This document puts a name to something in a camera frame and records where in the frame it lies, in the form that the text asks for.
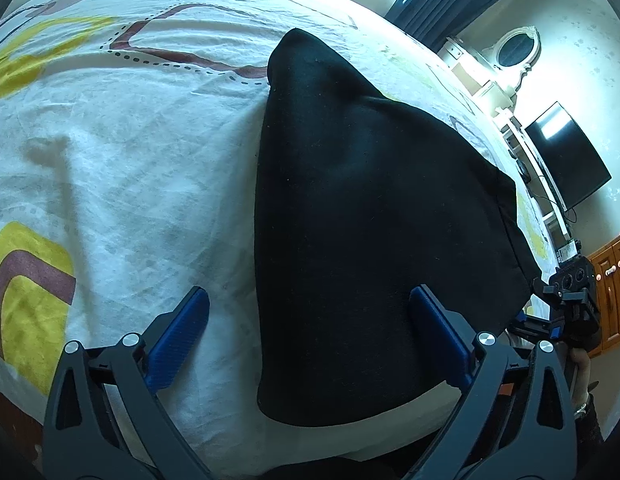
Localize small white box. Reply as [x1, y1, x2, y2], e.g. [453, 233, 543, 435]
[556, 241, 583, 264]

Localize white oval framed mirror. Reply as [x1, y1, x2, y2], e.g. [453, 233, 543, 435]
[492, 26, 542, 80]

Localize brown wooden cabinet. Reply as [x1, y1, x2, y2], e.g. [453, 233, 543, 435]
[587, 227, 620, 359]

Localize black flat television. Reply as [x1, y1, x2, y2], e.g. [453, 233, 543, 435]
[524, 101, 613, 212]

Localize dark blue curtain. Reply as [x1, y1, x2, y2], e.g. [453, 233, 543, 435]
[386, 0, 534, 54]

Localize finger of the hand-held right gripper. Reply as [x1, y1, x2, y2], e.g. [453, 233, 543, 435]
[506, 309, 566, 345]

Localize white dressing table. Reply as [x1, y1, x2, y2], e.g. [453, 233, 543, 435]
[436, 35, 521, 112]

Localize patterned white bed sheet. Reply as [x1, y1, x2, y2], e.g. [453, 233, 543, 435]
[0, 0, 566, 479]

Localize black pants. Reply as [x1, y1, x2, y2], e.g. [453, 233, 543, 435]
[253, 27, 543, 429]

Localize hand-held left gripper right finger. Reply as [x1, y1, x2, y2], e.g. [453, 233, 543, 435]
[407, 285, 578, 480]

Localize white television shelf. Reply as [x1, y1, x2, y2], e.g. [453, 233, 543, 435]
[494, 109, 574, 242]

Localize person's right forearm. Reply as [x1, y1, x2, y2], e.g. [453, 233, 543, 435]
[567, 346, 608, 457]

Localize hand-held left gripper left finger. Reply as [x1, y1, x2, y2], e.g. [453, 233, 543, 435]
[42, 286, 214, 480]

